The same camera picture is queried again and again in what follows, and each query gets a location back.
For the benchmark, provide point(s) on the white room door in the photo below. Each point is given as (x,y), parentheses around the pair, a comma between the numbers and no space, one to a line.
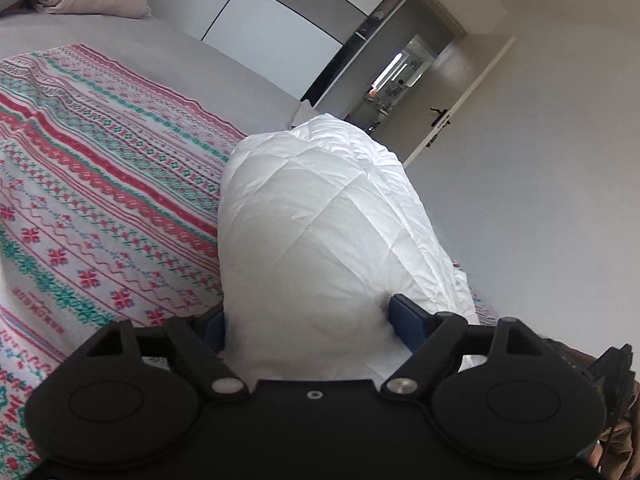
(465,95)

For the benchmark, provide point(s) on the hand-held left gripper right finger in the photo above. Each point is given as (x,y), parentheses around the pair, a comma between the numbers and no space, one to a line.
(407,322)

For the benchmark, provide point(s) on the grey bed sheet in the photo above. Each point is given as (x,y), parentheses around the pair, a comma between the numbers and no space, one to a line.
(150,45)

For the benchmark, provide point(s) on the red green patterned blanket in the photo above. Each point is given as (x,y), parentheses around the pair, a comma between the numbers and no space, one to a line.
(100,185)

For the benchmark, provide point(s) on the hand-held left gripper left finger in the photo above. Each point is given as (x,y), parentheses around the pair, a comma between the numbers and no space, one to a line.
(214,332)

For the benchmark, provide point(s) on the dark brown cloth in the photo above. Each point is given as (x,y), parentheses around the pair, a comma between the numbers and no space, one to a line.
(625,450)

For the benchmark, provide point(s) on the white quilted duvet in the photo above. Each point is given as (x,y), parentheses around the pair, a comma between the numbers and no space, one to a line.
(310,220)

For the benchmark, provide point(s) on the grey and white wardrobe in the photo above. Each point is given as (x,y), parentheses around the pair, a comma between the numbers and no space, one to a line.
(260,5)

